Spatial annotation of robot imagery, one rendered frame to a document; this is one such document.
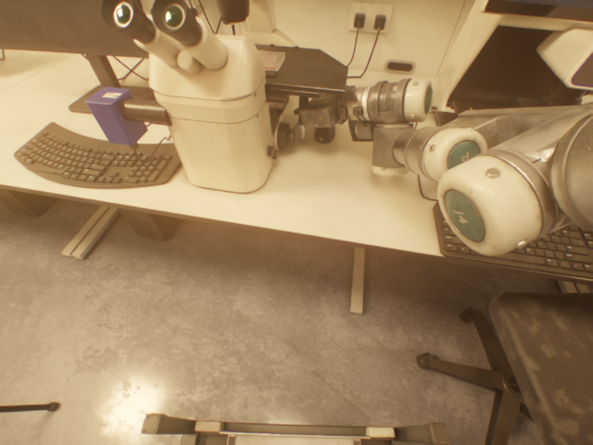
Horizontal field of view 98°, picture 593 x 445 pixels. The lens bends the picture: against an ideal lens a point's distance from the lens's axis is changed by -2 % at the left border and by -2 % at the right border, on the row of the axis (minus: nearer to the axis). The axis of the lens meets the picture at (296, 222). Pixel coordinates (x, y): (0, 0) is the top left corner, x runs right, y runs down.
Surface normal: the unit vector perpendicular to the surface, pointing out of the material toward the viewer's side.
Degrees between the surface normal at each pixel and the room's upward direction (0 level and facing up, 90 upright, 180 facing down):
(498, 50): 117
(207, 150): 91
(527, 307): 0
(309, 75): 0
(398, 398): 0
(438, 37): 90
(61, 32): 86
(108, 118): 90
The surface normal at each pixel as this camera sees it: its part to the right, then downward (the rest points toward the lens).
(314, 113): -0.56, 0.65
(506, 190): -0.21, -0.27
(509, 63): -0.18, 0.96
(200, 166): -0.19, 0.76
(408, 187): 0.01, -0.62
